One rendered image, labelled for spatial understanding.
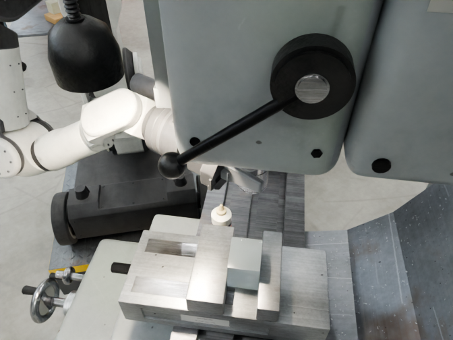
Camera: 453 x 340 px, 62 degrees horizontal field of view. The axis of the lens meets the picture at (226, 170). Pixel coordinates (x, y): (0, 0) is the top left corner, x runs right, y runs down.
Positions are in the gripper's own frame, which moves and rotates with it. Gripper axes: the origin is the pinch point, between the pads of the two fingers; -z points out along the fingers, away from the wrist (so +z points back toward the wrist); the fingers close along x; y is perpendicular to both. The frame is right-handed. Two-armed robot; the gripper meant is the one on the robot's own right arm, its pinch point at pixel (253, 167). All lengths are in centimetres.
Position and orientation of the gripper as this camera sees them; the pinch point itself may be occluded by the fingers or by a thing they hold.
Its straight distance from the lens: 56.6
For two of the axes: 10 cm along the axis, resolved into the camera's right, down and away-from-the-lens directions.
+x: 5.5, -5.8, 6.0
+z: -8.4, -3.9, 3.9
